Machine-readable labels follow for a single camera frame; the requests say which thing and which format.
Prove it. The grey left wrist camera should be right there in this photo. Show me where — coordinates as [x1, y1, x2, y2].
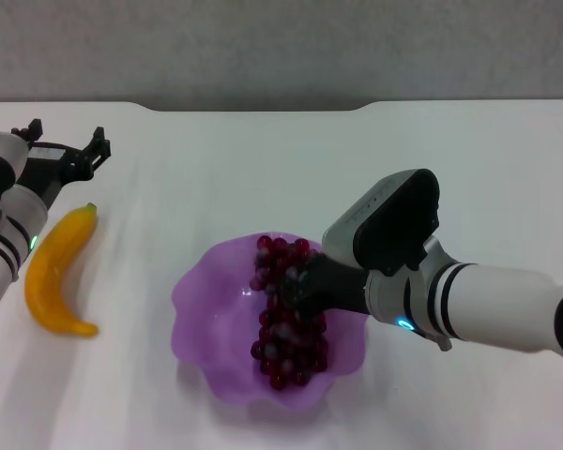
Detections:
[0, 128, 29, 201]

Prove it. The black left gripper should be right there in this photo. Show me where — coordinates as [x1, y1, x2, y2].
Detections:
[11, 118, 112, 211]

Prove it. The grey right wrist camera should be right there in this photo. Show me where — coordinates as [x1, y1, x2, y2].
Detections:
[322, 168, 441, 277]

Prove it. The purple wavy plastic bowl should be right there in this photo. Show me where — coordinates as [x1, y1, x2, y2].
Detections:
[170, 231, 373, 414]

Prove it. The yellow plastic banana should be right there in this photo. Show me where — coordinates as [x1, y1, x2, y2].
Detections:
[24, 202, 99, 338]

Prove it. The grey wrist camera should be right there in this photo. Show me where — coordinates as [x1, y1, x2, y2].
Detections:
[322, 168, 441, 277]
[0, 128, 29, 201]

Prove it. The red grape bunch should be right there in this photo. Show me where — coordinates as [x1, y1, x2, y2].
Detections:
[249, 235, 329, 391]

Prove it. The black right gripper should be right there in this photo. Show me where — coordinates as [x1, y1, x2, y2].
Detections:
[281, 255, 371, 321]

